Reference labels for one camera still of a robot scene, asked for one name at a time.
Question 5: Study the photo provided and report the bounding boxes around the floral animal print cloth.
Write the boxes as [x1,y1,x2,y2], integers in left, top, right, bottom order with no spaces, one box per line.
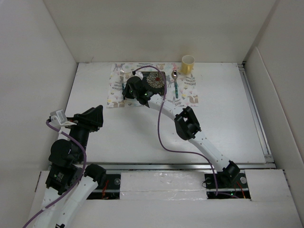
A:
[107,62,199,108]

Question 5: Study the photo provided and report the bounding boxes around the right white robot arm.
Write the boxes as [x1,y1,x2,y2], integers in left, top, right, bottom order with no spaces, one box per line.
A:
[122,76,240,188]

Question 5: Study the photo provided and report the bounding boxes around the purple cable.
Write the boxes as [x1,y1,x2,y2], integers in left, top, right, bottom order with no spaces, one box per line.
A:
[132,66,219,197]
[22,118,87,228]

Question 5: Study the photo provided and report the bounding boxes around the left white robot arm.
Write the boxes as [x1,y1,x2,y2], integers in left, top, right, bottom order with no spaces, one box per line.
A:
[31,105,106,228]

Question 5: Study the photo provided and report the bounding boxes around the yellow mug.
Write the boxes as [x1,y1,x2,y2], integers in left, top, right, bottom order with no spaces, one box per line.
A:
[181,55,195,75]

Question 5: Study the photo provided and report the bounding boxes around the black floral square plate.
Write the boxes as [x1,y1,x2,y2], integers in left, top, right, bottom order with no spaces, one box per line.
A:
[142,71,164,96]

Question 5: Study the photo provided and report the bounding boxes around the spoon with teal handle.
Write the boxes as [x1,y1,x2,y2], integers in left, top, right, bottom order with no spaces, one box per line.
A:
[171,70,179,99]

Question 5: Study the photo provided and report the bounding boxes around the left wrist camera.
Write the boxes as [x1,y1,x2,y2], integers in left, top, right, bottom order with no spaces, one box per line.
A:
[47,109,73,129]

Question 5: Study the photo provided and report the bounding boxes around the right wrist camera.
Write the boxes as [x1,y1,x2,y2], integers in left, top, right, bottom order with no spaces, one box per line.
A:
[133,71,143,80]

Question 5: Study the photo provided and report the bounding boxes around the aluminium front rail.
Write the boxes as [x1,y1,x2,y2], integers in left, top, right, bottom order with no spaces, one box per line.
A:
[48,162,277,171]

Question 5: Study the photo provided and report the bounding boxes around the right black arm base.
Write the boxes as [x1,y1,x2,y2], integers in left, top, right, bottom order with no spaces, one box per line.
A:
[201,170,251,200]

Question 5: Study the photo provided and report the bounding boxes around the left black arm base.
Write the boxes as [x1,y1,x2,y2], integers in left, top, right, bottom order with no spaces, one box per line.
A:
[84,164,121,200]

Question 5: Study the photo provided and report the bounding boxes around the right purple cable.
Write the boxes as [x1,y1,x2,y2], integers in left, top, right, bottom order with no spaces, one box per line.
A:
[132,66,219,197]

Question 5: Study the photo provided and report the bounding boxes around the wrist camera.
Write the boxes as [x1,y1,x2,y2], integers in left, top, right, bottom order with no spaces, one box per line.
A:
[133,71,143,80]
[47,109,73,129]

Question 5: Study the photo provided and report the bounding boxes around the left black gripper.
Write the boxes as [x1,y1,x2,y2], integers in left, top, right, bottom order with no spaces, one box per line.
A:
[65,104,103,161]

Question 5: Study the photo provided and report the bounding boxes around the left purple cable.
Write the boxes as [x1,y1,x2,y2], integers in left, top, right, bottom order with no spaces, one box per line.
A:
[22,118,87,228]

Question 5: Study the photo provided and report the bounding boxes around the fork with teal handle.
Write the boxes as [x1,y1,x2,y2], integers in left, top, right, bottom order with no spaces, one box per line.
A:
[119,70,125,91]

